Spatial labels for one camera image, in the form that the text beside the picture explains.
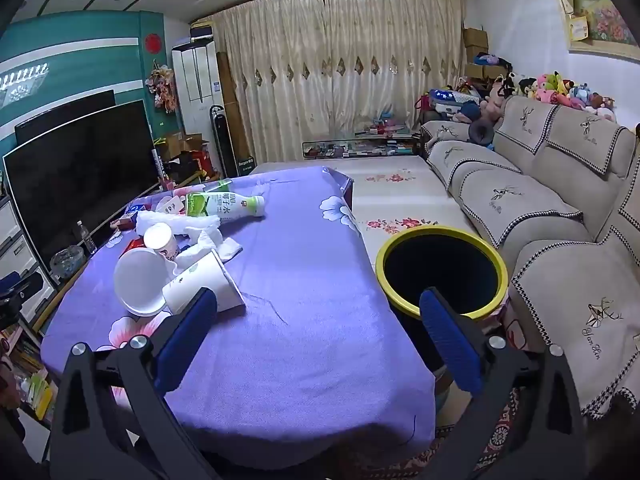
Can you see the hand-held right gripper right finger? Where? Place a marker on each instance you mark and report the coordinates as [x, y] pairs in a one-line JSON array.
[[450, 345]]

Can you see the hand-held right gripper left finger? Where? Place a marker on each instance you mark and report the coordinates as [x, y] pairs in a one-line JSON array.
[[187, 335]]

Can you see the yellow-rimmed black trash bin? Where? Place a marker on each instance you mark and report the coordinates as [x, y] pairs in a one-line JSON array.
[[440, 265]]

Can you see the green and white plastic bottle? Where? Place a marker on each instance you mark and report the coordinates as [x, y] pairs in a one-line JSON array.
[[220, 205]]

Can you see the tall white paper cup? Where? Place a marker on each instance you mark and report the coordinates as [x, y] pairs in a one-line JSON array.
[[200, 280]]

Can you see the white paper bowl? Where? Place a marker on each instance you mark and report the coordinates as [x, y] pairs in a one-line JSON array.
[[137, 280]]

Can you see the small printed paper cup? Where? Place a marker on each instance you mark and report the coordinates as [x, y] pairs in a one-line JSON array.
[[160, 240]]

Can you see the patterned rug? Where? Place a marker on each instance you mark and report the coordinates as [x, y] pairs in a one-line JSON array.
[[500, 435]]

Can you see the crumpled white tissue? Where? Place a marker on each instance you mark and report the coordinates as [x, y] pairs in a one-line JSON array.
[[205, 232]]

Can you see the small red box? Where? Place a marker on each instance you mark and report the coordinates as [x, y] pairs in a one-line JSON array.
[[131, 246]]

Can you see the purple floral tablecloth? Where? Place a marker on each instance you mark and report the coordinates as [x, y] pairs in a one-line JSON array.
[[300, 310]]

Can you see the blue and white box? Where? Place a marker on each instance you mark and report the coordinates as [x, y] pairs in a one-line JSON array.
[[137, 206]]

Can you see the clear water bottle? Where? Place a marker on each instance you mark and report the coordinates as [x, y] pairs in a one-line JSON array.
[[86, 240]]

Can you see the glass ashtray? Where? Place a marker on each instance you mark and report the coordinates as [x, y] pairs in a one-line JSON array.
[[67, 260]]

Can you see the white floral mat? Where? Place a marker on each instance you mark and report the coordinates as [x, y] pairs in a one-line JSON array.
[[400, 195]]

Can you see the stack of colourful books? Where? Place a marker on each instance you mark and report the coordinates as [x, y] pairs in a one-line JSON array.
[[30, 380]]

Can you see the beige sofa with embroidered covers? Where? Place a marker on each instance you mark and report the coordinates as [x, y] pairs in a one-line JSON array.
[[550, 200]]

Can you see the dark red table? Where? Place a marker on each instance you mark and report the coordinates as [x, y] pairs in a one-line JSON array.
[[349, 192]]

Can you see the large black television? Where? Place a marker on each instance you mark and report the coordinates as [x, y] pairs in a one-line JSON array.
[[75, 190]]

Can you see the white drawer cabinet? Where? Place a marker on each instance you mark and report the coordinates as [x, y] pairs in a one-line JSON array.
[[15, 255]]

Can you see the open cardboard box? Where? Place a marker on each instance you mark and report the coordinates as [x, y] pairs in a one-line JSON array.
[[175, 145]]

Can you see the black tower fan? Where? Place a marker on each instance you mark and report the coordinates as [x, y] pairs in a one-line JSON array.
[[222, 145]]

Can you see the dark neck pillow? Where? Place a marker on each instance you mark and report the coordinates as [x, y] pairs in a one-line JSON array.
[[480, 135]]

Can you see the cluttered low glass table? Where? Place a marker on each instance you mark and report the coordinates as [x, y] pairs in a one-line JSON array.
[[360, 149]]

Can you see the hanging flower decoration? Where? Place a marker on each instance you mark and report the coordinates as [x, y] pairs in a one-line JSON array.
[[162, 87]]

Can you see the blue star-print pillow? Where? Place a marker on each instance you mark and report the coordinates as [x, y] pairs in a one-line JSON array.
[[445, 95]]

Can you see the pile of plush toys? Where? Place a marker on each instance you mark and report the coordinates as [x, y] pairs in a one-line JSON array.
[[550, 87]]

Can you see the stack of cardboard boxes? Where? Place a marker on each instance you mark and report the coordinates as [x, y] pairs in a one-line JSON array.
[[475, 40]]

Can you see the beige patterned curtains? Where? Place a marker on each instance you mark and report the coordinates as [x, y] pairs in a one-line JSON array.
[[325, 60]]

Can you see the framed flower painting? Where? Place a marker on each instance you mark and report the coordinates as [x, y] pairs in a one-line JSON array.
[[605, 10]]

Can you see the red round wall ornament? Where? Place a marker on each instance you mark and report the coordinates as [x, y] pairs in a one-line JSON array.
[[153, 42]]

